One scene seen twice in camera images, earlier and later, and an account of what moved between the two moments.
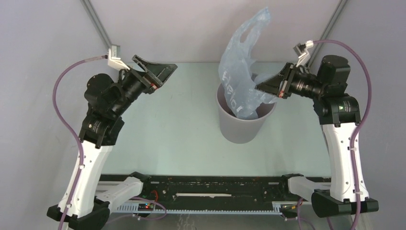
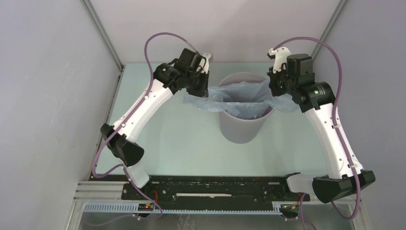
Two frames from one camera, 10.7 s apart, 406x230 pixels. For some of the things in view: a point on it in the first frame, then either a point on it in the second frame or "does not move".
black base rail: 194,189 does not move
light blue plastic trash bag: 237,66 to 242,100
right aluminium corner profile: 331,21 does not move
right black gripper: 286,75 does not move
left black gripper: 155,75 to 203,91
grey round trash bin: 240,131 does not move
